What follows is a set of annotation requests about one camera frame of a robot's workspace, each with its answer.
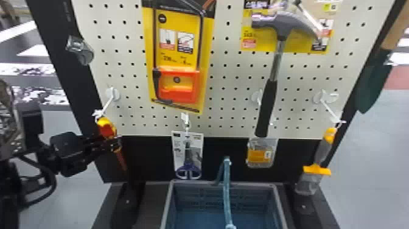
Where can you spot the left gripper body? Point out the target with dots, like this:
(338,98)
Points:
(72,153)

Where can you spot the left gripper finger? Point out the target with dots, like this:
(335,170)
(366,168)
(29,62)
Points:
(104,142)
(107,152)

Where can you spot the red yellow screwdriver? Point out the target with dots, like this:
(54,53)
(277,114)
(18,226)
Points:
(107,128)

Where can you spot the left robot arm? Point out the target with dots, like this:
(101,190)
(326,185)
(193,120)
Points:
(8,198)

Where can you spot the blue scissors on white card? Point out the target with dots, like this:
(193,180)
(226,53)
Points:
(188,150)

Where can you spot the blue basket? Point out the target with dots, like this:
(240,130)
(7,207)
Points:
(204,204)

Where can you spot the yellow hacksaw on card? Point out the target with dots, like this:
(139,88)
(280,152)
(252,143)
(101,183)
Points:
(179,48)

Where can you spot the clear packet yellow label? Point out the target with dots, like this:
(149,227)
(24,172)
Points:
(260,155)

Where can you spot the white pegboard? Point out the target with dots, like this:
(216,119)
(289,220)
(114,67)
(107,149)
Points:
(294,105)

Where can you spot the grey hammer on yellow card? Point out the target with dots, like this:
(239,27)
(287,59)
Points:
(281,25)

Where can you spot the yellow grey scraper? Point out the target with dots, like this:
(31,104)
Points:
(319,153)

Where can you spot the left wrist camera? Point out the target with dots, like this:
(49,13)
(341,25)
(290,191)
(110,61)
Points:
(30,121)

